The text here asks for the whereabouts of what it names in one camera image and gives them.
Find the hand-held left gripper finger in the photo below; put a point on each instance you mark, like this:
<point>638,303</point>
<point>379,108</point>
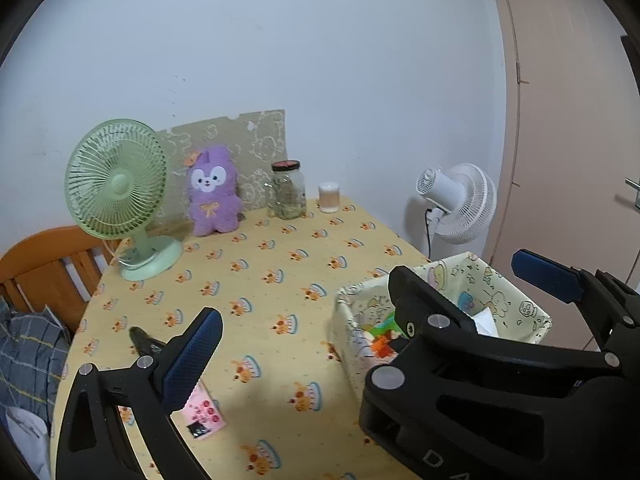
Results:
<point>192,355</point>

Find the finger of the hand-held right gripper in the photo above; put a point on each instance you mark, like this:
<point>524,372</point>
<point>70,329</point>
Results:
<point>415,305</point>
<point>547,276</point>

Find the yellow cartoon fabric storage basket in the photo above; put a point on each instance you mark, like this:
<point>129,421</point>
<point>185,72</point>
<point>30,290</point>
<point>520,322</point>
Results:
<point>352,305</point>

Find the green soft toy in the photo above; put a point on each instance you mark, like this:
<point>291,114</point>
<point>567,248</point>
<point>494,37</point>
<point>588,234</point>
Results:
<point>382,329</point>

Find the orange soft toy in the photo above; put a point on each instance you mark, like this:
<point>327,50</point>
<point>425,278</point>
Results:
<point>382,346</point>

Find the pink card packet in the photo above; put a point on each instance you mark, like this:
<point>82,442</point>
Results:
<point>205,412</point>

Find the white paper piece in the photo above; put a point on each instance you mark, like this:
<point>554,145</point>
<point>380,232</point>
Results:
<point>485,321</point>

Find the white floor fan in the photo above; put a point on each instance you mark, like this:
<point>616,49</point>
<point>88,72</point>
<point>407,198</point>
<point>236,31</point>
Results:
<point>465,205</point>

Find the yellow printed tablecloth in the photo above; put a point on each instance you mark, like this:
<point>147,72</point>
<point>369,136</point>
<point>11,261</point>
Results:
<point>280,280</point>

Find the cotton swab container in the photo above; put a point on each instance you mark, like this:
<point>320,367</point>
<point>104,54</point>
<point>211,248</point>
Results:
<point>329,199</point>

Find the purple plush toy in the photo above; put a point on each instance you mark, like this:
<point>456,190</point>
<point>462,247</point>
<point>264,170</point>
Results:
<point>215,200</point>

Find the beige door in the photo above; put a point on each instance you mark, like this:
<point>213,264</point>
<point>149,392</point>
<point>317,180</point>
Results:
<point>560,110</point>

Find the blue plaid cloth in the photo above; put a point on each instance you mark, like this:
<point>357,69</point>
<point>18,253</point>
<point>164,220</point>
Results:
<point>25,355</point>

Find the glass jar with black lid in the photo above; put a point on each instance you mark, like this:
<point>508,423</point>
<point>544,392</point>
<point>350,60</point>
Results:
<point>289,192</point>

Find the wooden chair back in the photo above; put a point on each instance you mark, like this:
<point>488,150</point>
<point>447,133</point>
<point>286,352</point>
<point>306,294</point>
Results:
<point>45,260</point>

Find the white cloth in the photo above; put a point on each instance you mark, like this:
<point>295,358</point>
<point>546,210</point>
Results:
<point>27,440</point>

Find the green desk fan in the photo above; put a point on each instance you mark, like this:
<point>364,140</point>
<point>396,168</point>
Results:
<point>117,180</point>

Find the green cartoon printed board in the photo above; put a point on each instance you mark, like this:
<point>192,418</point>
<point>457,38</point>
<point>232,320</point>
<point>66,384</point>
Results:
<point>250,130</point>

